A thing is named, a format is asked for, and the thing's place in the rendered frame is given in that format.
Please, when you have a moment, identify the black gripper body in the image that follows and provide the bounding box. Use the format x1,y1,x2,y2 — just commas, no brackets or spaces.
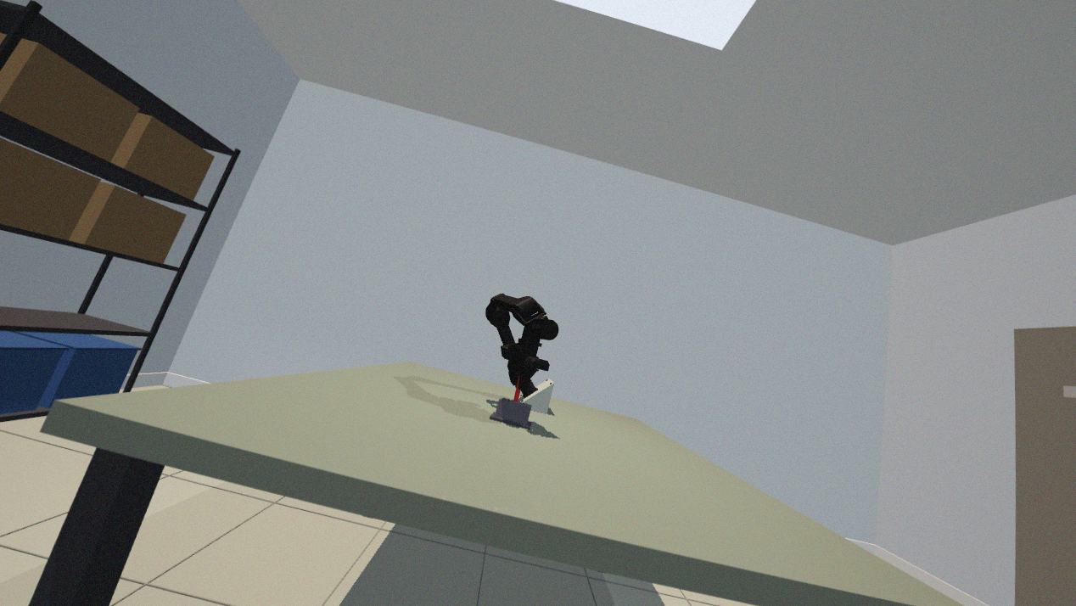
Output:
508,335,550,371

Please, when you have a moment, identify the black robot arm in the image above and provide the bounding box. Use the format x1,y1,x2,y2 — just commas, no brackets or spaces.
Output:
485,294,558,398

